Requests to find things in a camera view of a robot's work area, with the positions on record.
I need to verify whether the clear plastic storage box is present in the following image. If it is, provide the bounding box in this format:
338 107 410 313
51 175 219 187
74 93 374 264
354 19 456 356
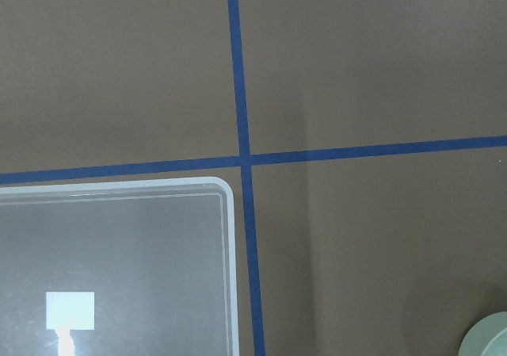
1 177 240 355

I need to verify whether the pale green bowl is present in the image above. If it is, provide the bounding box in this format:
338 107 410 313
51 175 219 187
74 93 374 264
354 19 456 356
458 312 506 356

